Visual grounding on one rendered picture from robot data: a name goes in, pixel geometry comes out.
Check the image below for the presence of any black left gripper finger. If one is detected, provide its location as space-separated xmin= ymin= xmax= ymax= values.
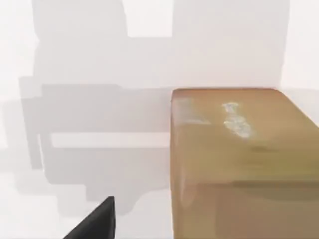
xmin=62 ymin=196 xmax=117 ymax=239

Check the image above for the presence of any brown rounded block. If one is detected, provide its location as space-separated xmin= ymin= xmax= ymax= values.
xmin=170 ymin=87 xmax=319 ymax=239

